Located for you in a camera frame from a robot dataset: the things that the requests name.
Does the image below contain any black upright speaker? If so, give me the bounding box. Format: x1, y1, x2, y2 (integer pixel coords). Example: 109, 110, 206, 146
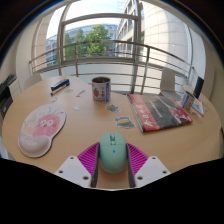
193, 76, 205, 100

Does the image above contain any blue white marker pen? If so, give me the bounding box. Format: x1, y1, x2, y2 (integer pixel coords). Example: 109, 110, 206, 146
50, 85, 71, 97

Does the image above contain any metal balcony railing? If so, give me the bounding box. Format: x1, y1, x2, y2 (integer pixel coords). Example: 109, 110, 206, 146
28, 39, 196, 95

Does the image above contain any white chair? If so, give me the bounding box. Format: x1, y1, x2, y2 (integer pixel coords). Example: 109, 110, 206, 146
22, 73, 44, 92
159, 67, 183, 101

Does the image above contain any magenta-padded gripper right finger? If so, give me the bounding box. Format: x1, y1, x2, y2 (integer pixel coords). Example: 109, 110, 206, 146
126, 143, 172, 189

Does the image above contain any small blue white can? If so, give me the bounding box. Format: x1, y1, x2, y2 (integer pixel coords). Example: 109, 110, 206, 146
180, 90, 196, 111

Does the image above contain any round grey green sticker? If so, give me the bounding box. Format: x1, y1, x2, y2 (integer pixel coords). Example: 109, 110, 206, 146
105, 103, 121, 114

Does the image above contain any mint green computer mouse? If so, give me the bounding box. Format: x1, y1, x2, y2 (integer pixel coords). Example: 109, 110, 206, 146
98, 131, 128, 174

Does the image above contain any colourful standing card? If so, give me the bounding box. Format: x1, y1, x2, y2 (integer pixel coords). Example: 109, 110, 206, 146
191, 97, 205, 117

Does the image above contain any pink white cartoon mouse pad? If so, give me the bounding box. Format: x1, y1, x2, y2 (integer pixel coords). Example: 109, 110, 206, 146
17, 103, 67, 159

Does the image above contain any black office printer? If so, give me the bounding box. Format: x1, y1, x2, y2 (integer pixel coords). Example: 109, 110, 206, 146
0, 73, 18, 118

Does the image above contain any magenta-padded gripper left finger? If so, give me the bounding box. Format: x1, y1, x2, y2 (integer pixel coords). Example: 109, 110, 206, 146
54, 142, 101, 189

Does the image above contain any red black magazine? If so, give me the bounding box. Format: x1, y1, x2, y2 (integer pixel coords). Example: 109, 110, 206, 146
126, 93, 194, 133

